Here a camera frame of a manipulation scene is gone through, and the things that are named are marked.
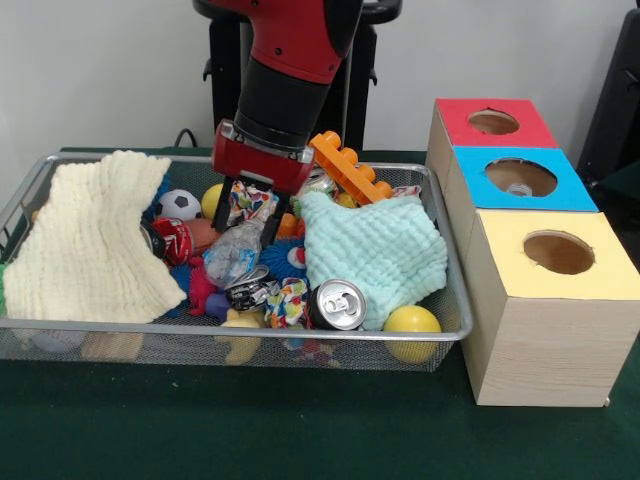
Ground orange toy building block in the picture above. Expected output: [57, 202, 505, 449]
[308, 130, 395, 207]

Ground dark green table cloth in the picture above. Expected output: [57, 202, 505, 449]
[584, 159, 640, 236]
[0, 146, 640, 480]

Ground clear plastic bottle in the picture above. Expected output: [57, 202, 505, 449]
[202, 219, 266, 289]

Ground mint green cloth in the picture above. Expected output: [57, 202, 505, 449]
[298, 189, 449, 331]

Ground silver drink can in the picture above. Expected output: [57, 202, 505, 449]
[307, 278, 369, 332]

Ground small soccer ball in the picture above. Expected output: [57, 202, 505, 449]
[153, 189, 204, 221]

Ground yellow ball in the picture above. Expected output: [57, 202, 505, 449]
[201, 183, 225, 222]
[383, 304, 442, 364]

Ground cream cloth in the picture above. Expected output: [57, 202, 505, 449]
[2, 149, 188, 325]

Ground shallow mesh bin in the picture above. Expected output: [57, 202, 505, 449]
[0, 153, 475, 374]

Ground blue spiky ball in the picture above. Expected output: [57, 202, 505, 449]
[259, 237, 307, 279]

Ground crushed red can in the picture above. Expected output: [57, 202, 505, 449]
[139, 217, 195, 266]

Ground wooden box with three holes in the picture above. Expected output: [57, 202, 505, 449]
[426, 97, 640, 409]

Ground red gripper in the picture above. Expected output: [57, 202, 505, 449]
[210, 119, 316, 249]

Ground brown toy football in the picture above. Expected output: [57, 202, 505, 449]
[189, 219, 222, 254]

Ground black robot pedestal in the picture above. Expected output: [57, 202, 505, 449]
[192, 0, 404, 150]

